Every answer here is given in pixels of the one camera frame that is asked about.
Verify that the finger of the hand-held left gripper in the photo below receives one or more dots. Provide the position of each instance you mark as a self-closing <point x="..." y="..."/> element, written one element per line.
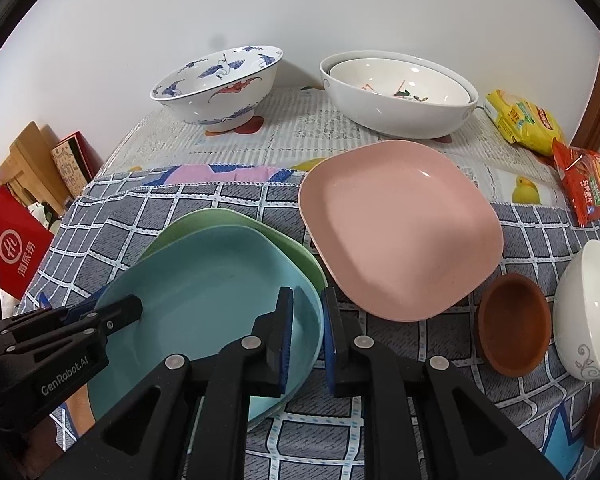
<point x="115" y="317"/>
<point x="77" y="311"/>

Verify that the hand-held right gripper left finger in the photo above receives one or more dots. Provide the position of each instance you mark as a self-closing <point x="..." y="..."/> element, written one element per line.
<point x="282" y="340"/>

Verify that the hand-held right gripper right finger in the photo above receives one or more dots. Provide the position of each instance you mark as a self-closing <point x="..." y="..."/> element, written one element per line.
<point x="330" y="345"/>

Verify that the blue square plate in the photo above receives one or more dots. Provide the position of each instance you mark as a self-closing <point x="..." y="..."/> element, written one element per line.
<point x="205" y="280"/>

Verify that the white bowl with grey vine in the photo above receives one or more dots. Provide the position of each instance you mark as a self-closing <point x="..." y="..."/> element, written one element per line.
<point x="590" y="300"/>

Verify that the red paper bag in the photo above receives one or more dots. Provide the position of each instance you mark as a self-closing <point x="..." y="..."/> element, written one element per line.
<point x="15" y="245"/>

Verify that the grey checked cloth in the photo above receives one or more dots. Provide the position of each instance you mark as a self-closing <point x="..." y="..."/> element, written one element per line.
<point x="430" y="342"/>

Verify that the pink square plate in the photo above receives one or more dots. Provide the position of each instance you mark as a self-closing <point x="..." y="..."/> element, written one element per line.
<point x="400" y="230"/>

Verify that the green square plate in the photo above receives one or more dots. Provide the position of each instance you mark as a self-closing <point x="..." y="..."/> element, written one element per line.
<point x="220" y="216"/>

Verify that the red patterned box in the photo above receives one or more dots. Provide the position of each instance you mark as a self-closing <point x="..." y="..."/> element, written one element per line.
<point x="72" y="165"/>

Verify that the pink and blue printed cloth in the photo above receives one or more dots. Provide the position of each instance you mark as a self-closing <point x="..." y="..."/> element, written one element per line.
<point x="205" y="172"/>

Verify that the newspaper print tablecloth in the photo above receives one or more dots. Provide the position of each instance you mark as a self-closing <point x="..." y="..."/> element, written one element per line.
<point x="305" y="120"/>

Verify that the large white bowl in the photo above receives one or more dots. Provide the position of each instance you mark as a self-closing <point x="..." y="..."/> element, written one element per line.
<point x="380" y="115"/>

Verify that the blue crane print bowl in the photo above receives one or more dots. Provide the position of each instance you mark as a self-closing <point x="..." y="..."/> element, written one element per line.
<point x="230" y="100"/>

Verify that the white bowl with colour print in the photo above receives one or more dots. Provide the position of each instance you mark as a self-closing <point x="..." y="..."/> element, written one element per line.
<point x="430" y="77"/>

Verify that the yellow chip bag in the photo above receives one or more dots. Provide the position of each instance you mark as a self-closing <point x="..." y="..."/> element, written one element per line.
<point x="520" y="120"/>

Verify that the red chip bag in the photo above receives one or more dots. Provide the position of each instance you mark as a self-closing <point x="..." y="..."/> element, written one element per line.
<point x="590" y="185"/>

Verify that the wooden boxes by wall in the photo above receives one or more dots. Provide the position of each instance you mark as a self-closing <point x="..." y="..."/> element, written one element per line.
<point x="30" y="145"/>

